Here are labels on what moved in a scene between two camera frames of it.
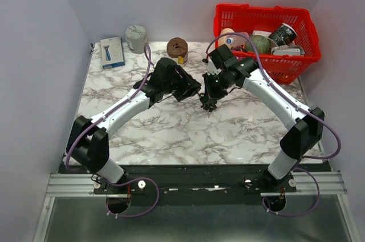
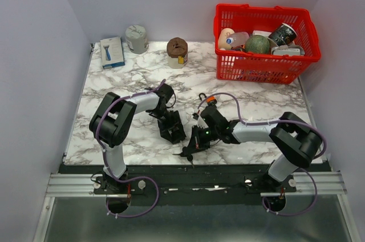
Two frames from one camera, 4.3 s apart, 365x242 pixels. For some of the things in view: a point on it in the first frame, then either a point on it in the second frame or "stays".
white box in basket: x=286 y=49 stays
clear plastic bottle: x=236 y=40 stays
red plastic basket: x=241 y=17 stays
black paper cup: x=283 y=35 stays
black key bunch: x=209 y=106 → x=186 y=153
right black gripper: x=210 y=93 → x=195 y=142
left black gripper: x=187 y=84 → x=174 y=122
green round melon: x=261 y=43 stays
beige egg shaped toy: x=222 y=39 stays
